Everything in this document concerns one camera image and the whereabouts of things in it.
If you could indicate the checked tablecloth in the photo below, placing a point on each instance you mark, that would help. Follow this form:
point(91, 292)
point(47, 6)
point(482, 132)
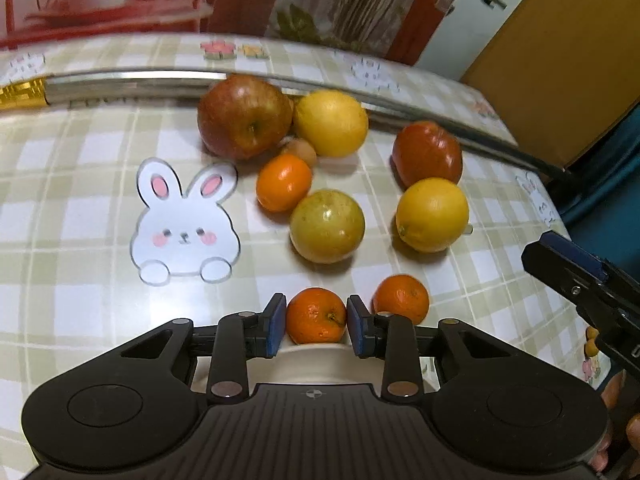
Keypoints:
point(75, 210)

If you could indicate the mandarin with stem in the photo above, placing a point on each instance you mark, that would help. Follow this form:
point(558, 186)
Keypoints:
point(315, 315)

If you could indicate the yellow-green round fruit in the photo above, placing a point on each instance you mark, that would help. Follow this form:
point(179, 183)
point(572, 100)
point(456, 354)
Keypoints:
point(327, 225)

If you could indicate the small brown round fruit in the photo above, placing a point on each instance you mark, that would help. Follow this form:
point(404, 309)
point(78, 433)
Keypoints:
point(302, 150)

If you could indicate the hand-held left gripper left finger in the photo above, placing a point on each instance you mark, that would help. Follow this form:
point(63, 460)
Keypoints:
point(274, 327)

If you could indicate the dark teal object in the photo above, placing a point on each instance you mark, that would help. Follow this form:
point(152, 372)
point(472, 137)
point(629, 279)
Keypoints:
point(615, 175)

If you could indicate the small red apple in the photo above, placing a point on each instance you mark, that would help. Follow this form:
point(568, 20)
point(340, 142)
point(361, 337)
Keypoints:
point(427, 155)

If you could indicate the metal rod with gold end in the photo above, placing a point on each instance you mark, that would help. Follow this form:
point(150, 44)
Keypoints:
point(150, 82)

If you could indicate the orange mandarin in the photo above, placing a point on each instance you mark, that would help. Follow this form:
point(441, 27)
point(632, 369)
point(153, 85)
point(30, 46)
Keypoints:
point(402, 297)

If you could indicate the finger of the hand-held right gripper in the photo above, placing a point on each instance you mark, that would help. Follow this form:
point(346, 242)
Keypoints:
point(560, 260)

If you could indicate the small oval mandarin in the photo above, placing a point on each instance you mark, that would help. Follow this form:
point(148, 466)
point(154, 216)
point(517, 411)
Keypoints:
point(283, 182)

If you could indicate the brown board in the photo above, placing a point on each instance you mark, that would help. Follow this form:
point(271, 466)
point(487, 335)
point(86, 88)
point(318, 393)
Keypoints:
point(565, 35)

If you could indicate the large red-green apple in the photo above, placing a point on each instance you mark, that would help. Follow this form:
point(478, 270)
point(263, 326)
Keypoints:
point(242, 115)

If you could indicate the yellow orange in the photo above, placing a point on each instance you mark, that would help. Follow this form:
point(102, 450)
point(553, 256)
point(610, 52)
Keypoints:
point(330, 122)

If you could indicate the yellow lemon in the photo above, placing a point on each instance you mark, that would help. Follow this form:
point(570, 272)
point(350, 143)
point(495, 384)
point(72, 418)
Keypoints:
point(432, 215)

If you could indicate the person's right hand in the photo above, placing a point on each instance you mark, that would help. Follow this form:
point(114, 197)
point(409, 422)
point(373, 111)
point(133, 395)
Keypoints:
point(627, 420)

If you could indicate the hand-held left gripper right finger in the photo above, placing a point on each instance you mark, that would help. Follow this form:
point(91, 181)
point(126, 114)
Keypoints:
point(356, 327)

